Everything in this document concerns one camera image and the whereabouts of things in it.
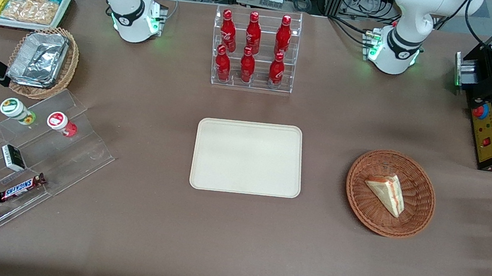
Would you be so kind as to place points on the triangular sandwich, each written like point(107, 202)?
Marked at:
point(388, 192)

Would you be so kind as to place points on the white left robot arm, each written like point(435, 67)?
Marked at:
point(411, 16)

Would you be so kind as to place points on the light wicker basket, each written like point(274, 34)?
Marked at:
point(69, 65)

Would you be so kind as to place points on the cream plastic serving tray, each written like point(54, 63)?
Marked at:
point(247, 158)

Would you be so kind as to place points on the round brown wicker basket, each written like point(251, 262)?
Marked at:
point(363, 206)

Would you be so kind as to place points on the green lid snack cup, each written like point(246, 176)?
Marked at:
point(13, 107)

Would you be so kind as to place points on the stacked aluminium foil trays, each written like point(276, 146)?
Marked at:
point(39, 58)

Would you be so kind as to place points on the red lid snack cup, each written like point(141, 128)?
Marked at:
point(57, 120)

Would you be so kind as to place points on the white rectangular snack bin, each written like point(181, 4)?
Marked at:
point(64, 10)

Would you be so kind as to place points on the small black carton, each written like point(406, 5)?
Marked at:
point(13, 158)

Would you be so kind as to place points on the clear acrylic stepped shelf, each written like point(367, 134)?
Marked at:
point(46, 151)

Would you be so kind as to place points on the Snickers chocolate bar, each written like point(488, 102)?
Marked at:
point(21, 188)

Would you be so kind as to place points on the red cola bottle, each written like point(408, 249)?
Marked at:
point(283, 38)
point(276, 72)
point(247, 68)
point(223, 66)
point(253, 35)
point(228, 34)

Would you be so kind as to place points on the clear acrylic bottle rack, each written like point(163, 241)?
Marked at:
point(259, 86)

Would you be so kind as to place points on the white power strip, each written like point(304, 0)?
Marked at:
point(271, 0)

